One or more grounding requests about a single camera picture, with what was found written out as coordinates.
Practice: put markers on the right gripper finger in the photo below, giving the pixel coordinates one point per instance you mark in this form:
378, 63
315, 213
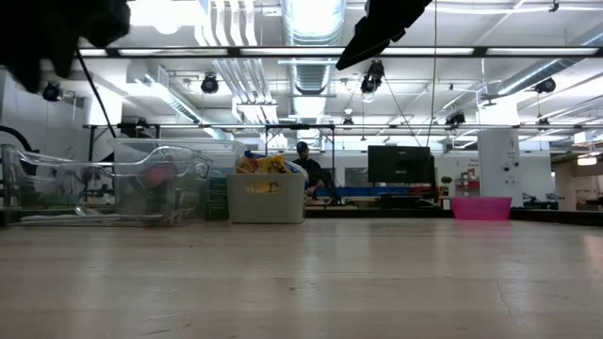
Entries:
365, 47

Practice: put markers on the yellow ramen pack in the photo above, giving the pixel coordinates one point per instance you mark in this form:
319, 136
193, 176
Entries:
268, 165

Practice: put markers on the dark green spice box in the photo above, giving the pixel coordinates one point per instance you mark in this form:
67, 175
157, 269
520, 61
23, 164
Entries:
217, 198

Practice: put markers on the black monitor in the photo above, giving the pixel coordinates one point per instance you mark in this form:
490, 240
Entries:
398, 165

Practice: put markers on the person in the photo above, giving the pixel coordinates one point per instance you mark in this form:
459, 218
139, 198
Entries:
311, 172

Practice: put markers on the low clear plastic tray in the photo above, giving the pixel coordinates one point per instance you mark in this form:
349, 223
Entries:
56, 198

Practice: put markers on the tall clear plastic bin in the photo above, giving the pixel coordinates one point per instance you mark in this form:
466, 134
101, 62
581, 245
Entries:
226, 153

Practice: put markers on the white pillar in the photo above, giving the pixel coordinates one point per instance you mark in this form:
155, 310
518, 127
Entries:
501, 160

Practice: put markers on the small grey plastic bin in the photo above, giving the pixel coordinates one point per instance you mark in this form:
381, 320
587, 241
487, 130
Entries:
266, 207

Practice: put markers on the pink plastic bowl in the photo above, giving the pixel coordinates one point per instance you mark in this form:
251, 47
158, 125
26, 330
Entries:
480, 208

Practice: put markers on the black horizontal frame beam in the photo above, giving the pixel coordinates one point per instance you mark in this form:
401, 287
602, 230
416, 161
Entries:
424, 51

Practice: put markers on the silver ventilation duct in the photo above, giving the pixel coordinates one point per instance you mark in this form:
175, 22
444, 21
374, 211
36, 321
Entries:
311, 28

